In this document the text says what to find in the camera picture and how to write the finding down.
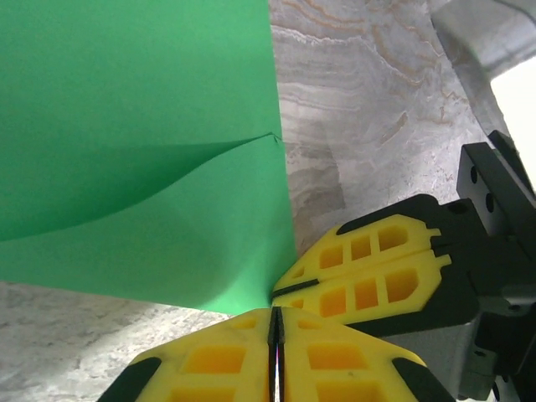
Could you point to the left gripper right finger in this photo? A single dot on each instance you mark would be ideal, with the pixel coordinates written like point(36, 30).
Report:
point(343, 360)

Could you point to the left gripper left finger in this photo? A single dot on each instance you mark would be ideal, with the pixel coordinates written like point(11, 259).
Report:
point(209, 360)

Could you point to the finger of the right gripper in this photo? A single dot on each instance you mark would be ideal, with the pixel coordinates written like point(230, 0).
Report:
point(377, 293)
point(368, 247)

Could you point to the green paper sheet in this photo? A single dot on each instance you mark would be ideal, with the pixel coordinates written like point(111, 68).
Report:
point(125, 104)

